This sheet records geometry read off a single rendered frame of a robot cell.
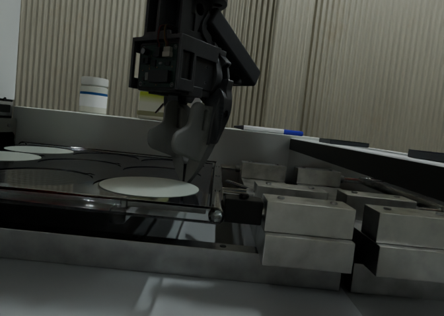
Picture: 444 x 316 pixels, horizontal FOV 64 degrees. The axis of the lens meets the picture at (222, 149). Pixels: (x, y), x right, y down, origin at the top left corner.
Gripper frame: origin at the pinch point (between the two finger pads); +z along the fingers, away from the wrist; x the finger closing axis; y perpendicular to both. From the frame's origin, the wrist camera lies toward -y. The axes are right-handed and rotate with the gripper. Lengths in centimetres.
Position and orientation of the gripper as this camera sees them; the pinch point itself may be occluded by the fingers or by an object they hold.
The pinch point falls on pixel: (190, 171)
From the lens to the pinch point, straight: 41.5
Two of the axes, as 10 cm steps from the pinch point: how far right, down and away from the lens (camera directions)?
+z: -1.1, 9.9, 0.7
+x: 8.0, 1.3, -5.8
